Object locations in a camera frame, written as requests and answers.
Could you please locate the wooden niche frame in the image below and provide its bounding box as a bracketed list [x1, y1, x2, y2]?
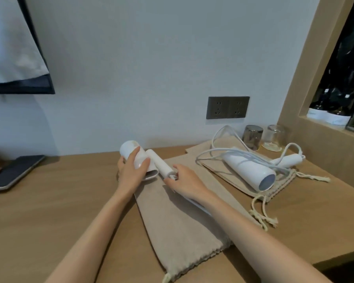
[277, 0, 354, 195]

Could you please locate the person's right hand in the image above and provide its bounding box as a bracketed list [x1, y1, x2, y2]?
[164, 164, 214, 205]

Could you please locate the dark grey wall socket panel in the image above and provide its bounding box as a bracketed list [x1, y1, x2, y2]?
[206, 96, 251, 120]

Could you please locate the black smartphone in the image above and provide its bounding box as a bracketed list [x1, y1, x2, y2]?
[0, 154, 46, 193]

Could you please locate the white cloth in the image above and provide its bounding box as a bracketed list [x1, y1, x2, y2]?
[0, 0, 50, 85]

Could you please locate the clear glass cup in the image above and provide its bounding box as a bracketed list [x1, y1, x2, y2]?
[264, 124, 287, 152]

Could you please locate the beige drawstring bag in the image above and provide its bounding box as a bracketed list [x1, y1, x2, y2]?
[185, 135, 331, 232]
[134, 156, 262, 283]

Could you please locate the grey smoked glass cup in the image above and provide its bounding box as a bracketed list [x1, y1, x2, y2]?
[242, 125, 264, 151]

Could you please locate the person's right forearm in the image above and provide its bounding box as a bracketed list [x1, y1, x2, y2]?
[199, 193, 332, 283]

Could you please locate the black television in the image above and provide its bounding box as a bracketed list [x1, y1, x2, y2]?
[0, 0, 55, 95]

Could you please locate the round gold-rimmed coaster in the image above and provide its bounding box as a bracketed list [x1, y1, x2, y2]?
[261, 142, 283, 153]

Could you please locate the white hair dryer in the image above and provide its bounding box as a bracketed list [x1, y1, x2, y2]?
[119, 140, 178, 181]
[222, 148, 306, 192]

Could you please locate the person's left hand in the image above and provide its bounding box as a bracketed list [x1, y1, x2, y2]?
[117, 146, 151, 199]

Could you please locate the person's left forearm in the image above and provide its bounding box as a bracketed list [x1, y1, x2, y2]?
[46, 188, 138, 283]

